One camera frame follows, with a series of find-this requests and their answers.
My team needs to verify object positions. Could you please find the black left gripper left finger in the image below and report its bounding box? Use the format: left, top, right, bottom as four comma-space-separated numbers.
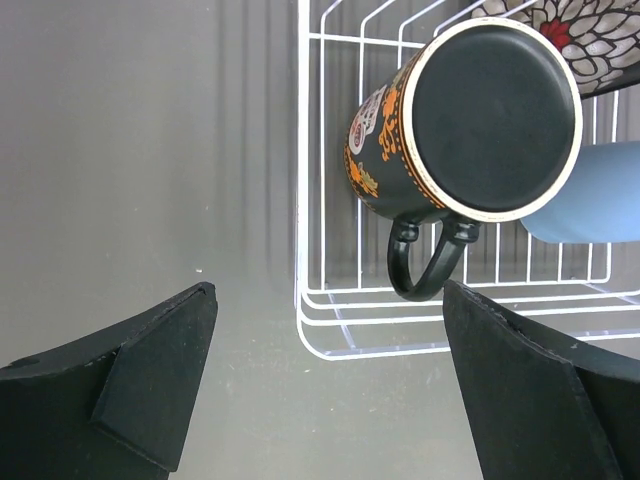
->
1, 282, 218, 479

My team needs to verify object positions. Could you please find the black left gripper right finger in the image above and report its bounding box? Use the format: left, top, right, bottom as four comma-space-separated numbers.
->
443, 280, 639, 479

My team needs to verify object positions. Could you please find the black floral square plate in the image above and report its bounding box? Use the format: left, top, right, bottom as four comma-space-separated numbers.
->
471, 0, 640, 99

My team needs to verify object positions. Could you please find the light blue plastic cup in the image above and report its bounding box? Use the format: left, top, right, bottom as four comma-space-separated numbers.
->
521, 141, 639, 244

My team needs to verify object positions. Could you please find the black orange patterned mug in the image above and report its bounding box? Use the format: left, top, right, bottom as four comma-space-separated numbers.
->
343, 17, 583, 302

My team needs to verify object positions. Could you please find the white wire dish rack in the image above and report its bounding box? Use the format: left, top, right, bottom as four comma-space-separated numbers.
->
295, 1, 639, 361

